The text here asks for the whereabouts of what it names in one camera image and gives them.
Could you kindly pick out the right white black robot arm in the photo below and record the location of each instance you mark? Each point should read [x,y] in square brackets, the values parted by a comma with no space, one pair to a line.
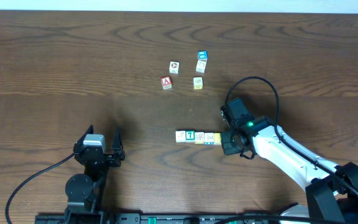
[331,190]

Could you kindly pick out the red letter A block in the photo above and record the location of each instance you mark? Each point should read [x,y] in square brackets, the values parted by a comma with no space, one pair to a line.
[166,82]

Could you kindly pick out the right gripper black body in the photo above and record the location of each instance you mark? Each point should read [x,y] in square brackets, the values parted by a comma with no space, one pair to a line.
[229,144]

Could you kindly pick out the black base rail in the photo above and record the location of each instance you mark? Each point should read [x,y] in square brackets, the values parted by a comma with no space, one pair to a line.
[129,218]

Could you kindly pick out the blue sided wooden block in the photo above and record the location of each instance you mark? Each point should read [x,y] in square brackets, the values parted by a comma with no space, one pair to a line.
[208,138]

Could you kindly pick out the yellow top wooden block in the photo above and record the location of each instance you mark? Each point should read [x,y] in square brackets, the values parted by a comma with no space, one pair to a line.
[217,138]

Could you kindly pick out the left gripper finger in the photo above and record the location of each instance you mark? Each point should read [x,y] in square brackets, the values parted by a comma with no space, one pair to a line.
[117,146]
[90,130]

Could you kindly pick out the soccer ball picture block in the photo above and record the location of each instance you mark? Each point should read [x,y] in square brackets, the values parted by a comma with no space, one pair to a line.
[174,67]

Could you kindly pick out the green number 7 block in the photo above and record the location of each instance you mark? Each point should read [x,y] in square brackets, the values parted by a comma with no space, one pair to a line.
[189,136]

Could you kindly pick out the yellow sided picture block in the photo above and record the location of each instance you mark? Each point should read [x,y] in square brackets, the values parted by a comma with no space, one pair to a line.
[197,83]

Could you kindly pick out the gift picture wooden block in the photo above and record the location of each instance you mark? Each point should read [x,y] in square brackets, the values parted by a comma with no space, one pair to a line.
[199,138]

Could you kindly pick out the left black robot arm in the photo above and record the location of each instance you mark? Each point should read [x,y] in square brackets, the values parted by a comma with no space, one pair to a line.
[85,191]

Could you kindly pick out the plain block beside blue block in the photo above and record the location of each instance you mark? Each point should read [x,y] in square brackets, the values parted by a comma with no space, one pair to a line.
[201,66]

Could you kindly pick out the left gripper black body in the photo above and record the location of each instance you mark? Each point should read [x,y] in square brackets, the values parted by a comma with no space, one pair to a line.
[110,157]

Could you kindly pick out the blue top wooden block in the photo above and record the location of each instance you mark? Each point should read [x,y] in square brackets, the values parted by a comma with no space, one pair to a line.
[202,55]

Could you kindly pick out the plain front wooden block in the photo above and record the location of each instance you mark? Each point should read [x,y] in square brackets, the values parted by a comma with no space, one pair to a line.
[180,136]

